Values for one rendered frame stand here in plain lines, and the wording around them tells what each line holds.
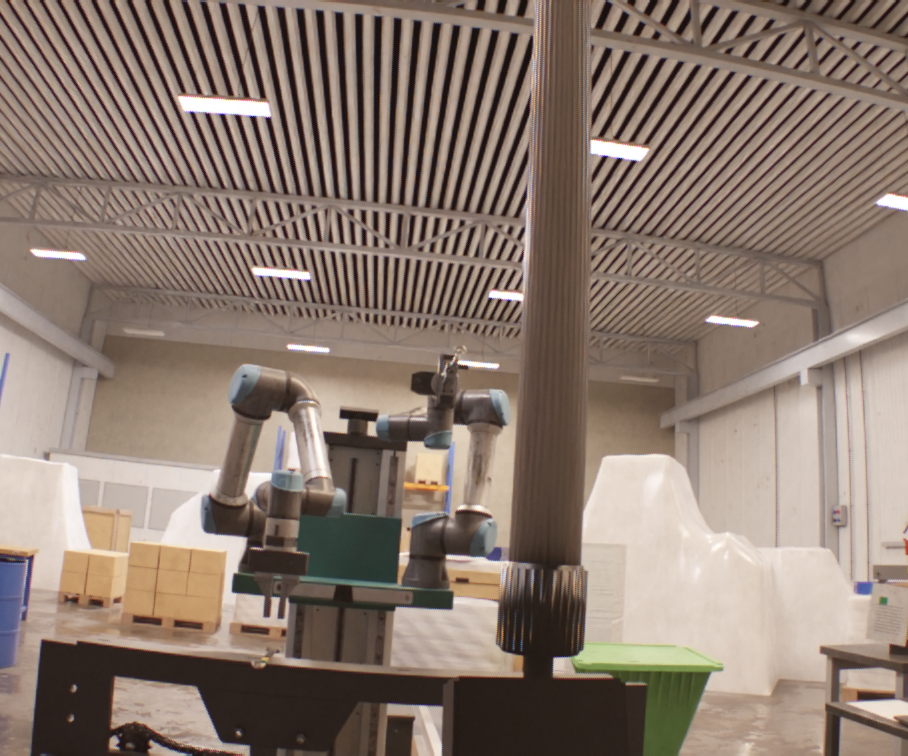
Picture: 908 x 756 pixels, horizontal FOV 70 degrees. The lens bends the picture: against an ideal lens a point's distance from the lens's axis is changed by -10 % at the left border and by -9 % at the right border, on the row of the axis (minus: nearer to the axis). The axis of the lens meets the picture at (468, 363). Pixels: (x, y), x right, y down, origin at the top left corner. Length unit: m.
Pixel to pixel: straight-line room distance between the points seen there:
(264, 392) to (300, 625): 0.80
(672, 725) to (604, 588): 1.37
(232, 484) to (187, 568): 7.62
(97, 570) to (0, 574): 4.72
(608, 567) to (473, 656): 1.11
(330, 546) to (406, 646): 2.67
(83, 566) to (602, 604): 8.19
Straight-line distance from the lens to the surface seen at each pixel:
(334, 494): 1.80
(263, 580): 1.68
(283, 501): 1.65
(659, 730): 4.07
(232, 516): 2.17
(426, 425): 1.94
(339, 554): 2.33
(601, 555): 5.11
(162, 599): 9.81
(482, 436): 2.25
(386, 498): 2.38
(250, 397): 1.99
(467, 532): 2.16
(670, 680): 3.96
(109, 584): 11.33
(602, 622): 5.13
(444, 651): 4.86
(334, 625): 2.44
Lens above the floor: 1.46
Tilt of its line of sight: 14 degrees up
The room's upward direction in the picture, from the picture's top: 4 degrees clockwise
